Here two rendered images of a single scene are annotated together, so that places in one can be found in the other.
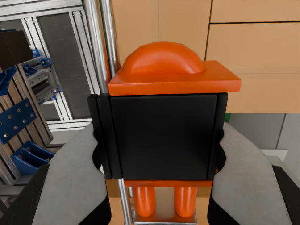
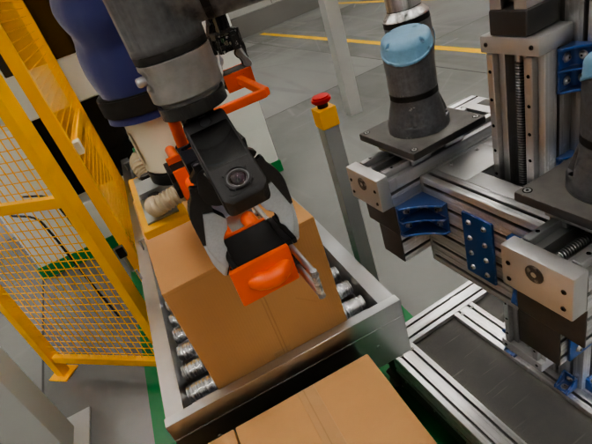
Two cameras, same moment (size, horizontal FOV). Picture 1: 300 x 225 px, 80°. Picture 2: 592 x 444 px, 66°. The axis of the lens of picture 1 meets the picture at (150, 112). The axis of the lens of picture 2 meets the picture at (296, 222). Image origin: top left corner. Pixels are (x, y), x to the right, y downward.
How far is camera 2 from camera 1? 0.44 m
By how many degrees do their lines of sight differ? 31
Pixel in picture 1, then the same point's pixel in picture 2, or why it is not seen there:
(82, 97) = (462, 360)
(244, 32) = not seen: outside the picture
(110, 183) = (308, 240)
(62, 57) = (546, 410)
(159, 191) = not seen: hidden behind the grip
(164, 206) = (235, 225)
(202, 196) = (184, 284)
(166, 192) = not seen: hidden behind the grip
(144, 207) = (247, 216)
